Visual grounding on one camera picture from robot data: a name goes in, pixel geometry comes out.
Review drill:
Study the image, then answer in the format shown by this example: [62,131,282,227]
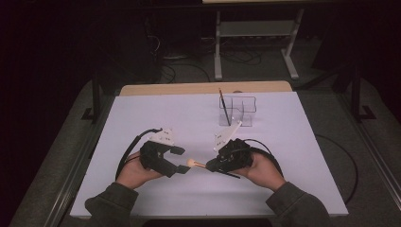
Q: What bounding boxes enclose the aluminium floor rail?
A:
[337,93,401,202]
[44,119,107,227]

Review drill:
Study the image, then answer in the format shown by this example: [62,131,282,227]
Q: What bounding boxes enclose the black metal stand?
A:
[80,69,104,125]
[349,64,378,123]

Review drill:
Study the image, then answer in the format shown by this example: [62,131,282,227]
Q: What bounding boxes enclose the white metal desk frame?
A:
[213,8,305,81]

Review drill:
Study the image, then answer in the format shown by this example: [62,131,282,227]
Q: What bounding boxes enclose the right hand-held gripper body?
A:
[214,120,255,173]

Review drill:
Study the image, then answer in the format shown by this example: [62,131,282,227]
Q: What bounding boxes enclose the clear acrylic organizer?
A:
[218,95,257,128]

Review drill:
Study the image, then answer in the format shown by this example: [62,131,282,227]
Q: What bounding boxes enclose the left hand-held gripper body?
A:
[139,127,180,179]

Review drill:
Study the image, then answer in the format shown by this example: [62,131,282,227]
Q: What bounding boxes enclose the white table cover sheet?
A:
[69,91,349,219]

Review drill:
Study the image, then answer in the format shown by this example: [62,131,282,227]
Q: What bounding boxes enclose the person's right hand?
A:
[234,152,287,192]

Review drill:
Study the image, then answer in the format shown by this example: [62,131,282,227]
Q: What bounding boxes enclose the black floor cable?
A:
[315,133,359,205]

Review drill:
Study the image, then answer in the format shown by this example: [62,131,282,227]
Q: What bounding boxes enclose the round-head makeup brush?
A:
[185,158,241,180]

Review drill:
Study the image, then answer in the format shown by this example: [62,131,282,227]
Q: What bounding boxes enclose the thin makeup brush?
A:
[218,87,232,127]

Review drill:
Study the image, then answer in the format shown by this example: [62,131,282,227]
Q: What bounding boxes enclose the tangled floor cables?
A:
[219,46,263,66]

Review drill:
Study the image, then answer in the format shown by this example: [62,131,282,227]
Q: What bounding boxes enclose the person's left hand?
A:
[115,151,166,190]

